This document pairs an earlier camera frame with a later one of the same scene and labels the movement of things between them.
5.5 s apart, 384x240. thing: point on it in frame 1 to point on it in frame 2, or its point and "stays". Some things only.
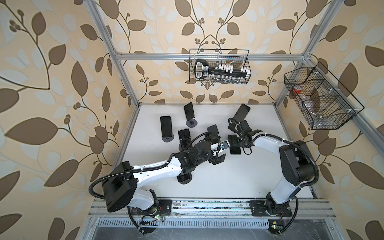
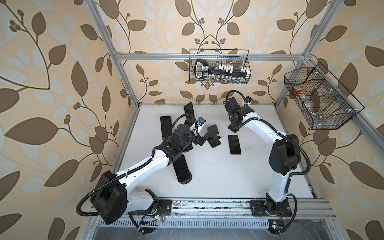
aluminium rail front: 218,208 stays
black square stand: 213,137 stays
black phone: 166,126 stays
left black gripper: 219,159 to 201,141
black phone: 235,150 stays
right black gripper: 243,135 to 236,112
